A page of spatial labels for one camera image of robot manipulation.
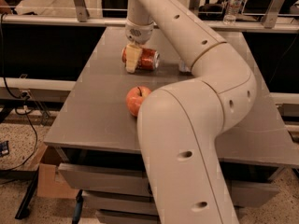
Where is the grey drawer cabinet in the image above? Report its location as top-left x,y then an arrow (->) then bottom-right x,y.
43,26 -> 299,224

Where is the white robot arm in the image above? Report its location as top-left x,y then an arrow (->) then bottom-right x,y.
128,0 -> 257,224

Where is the black cable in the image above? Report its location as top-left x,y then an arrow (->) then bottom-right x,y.
0,12 -> 39,173

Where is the red coke can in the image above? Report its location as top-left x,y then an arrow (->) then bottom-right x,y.
121,47 -> 160,71

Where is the metal railing frame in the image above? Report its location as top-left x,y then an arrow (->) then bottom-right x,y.
4,0 -> 299,34

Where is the upright water bottle background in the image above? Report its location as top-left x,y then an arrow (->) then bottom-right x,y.
223,0 -> 243,24

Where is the red apple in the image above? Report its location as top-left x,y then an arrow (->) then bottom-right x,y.
126,86 -> 151,117

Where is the cardboard box on floor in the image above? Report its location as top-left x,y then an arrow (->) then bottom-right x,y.
34,145 -> 78,199

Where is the clear plastic bottle lying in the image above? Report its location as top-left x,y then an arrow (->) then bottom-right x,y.
178,60 -> 191,73

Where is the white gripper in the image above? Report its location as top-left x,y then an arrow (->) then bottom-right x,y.
125,19 -> 154,73

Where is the open top drawer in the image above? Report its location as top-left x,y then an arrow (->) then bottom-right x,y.
58,163 -> 279,208

